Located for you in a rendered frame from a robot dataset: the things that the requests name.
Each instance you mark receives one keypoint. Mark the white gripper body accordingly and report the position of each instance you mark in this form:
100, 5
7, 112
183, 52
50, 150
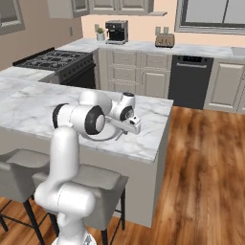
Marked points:
127, 126

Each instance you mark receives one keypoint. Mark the grey cushioned bar stool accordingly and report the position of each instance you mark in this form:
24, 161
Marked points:
105, 188
19, 172

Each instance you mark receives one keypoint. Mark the beige wall cupboard run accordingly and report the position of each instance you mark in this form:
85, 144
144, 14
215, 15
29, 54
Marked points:
99, 7

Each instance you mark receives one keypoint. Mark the white round plate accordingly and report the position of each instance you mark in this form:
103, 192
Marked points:
106, 132

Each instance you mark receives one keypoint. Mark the black dishwasher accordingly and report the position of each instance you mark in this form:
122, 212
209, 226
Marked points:
190, 81

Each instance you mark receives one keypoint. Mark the grey framed window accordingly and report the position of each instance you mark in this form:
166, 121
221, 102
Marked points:
210, 14
9, 14

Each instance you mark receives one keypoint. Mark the black coffee machine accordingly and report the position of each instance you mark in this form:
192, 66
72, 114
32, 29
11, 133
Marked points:
116, 32

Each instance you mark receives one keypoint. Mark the white sink basin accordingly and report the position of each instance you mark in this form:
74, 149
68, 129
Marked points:
238, 51

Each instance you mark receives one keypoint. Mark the silver cutlery piece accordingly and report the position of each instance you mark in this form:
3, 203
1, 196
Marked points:
119, 136

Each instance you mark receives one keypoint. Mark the black gas range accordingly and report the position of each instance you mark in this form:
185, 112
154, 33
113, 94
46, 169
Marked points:
60, 63

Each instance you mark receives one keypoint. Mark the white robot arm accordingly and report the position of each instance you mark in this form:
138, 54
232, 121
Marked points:
65, 153

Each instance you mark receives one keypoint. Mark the beige base cupboard run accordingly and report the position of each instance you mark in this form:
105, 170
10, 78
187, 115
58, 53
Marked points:
137, 73
226, 86

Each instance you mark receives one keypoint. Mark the small potted plant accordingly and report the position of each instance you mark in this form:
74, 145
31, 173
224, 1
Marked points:
100, 33

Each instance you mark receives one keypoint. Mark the brown toaster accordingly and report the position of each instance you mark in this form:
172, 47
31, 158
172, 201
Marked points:
165, 40

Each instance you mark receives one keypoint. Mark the grey wall socket pair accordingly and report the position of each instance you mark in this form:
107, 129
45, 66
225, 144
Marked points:
161, 30

